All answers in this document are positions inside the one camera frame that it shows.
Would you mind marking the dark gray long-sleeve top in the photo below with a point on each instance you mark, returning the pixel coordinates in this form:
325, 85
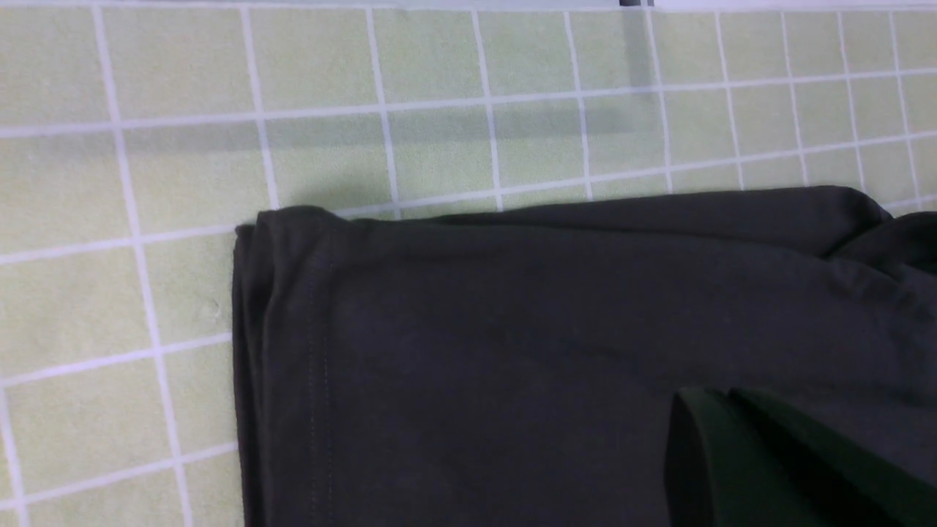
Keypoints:
518, 368

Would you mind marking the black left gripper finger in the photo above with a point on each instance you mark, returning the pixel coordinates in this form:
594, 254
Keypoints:
744, 458

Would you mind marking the green checkered table cloth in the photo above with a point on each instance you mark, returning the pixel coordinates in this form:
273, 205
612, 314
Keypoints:
136, 135

